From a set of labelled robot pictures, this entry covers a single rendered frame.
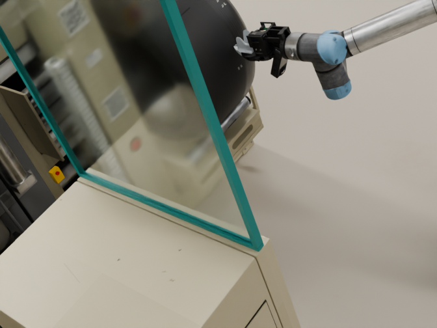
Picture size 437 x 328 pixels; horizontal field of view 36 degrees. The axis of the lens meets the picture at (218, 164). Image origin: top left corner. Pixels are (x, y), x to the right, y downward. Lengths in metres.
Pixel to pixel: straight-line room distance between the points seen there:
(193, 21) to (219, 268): 0.83
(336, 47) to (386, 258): 1.34
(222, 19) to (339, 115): 1.68
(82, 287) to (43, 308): 0.09
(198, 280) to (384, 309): 1.50
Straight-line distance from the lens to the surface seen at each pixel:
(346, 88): 1.82
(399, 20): 1.86
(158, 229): 1.43
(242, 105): 2.25
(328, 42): 1.72
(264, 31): 1.85
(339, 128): 3.46
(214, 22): 1.94
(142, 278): 1.36
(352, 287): 2.79
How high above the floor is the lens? 2.26
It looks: 41 degrees down
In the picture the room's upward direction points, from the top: 21 degrees counter-clockwise
